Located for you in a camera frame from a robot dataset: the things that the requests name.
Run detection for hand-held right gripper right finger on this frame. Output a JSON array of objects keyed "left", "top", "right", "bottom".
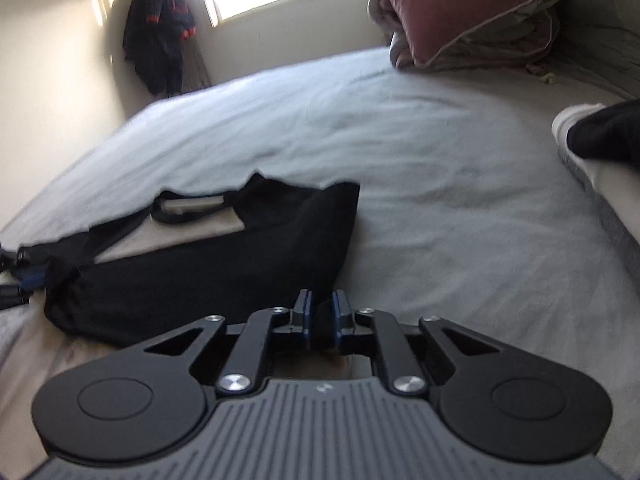
[{"left": 331, "top": 289, "right": 516, "bottom": 397}]

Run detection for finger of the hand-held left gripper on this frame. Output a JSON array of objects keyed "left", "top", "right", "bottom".
[{"left": 0, "top": 255, "right": 51, "bottom": 311}]

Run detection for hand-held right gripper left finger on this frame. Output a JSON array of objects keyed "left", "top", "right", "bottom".
[{"left": 125, "top": 289, "right": 315, "bottom": 397}]

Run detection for beige and black garment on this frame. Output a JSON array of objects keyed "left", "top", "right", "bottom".
[{"left": 15, "top": 172, "right": 362, "bottom": 348}]

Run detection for bed with grey sheet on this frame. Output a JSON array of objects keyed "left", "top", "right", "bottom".
[{"left": 0, "top": 47, "right": 640, "bottom": 480}]

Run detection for dark hanging jacket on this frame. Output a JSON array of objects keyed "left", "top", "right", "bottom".
[{"left": 122, "top": 0, "right": 197, "bottom": 98}]

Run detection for grey folded garment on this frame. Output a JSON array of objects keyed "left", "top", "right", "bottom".
[{"left": 557, "top": 147, "right": 640, "bottom": 286}]

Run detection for white folded garment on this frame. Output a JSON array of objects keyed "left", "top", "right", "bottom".
[{"left": 551, "top": 102, "right": 640, "bottom": 241}]

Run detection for folded grey pink duvet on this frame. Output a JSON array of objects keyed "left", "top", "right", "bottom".
[{"left": 367, "top": 0, "right": 561, "bottom": 73}]

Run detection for large pink pillow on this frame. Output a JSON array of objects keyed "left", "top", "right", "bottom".
[{"left": 372, "top": 0, "right": 583, "bottom": 68}]

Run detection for grey quilted headboard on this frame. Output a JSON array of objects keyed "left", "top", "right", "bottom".
[{"left": 550, "top": 0, "right": 640, "bottom": 101}]

